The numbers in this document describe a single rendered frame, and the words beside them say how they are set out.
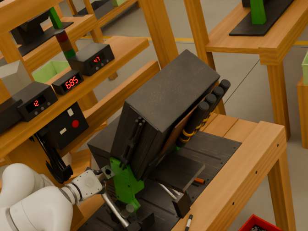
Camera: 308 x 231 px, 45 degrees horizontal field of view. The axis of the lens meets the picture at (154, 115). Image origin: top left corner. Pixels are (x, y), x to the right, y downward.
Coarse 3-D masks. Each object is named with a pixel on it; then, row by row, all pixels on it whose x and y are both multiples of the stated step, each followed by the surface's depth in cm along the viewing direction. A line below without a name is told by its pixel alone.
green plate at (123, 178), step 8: (112, 160) 157; (120, 160) 154; (112, 168) 159; (120, 168) 155; (128, 168) 151; (120, 176) 157; (128, 176) 153; (120, 184) 160; (128, 184) 155; (136, 184) 158; (120, 192) 162; (128, 192) 157; (136, 192) 159; (128, 200) 160
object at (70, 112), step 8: (72, 104) 158; (64, 112) 156; (72, 112) 159; (80, 112) 162; (56, 120) 154; (64, 120) 156; (72, 120) 159; (80, 120) 162; (48, 128) 152; (56, 128) 154; (64, 128) 157; (72, 128) 160; (80, 128) 163; (48, 136) 157; (56, 136) 155; (64, 136) 158; (72, 136) 161; (48, 144) 164; (56, 144) 157; (64, 144) 159
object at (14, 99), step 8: (0, 104) 145; (8, 104) 143; (16, 104) 143; (0, 112) 140; (8, 112) 142; (16, 112) 144; (0, 120) 140; (8, 120) 142; (16, 120) 145; (0, 128) 141
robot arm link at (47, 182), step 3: (39, 174) 140; (42, 174) 139; (42, 177) 122; (45, 177) 136; (45, 180) 124; (48, 180) 135; (45, 183) 122; (48, 183) 126; (51, 183) 146; (45, 186) 122; (48, 186) 125; (54, 186) 146
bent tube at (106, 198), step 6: (102, 168) 158; (108, 168) 160; (102, 174) 160; (108, 174) 162; (114, 174) 159; (102, 180) 162; (108, 198) 167; (108, 204) 166; (114, 204) 166; (114, 210) 165; (120, 216) 164; (126, 222) 163
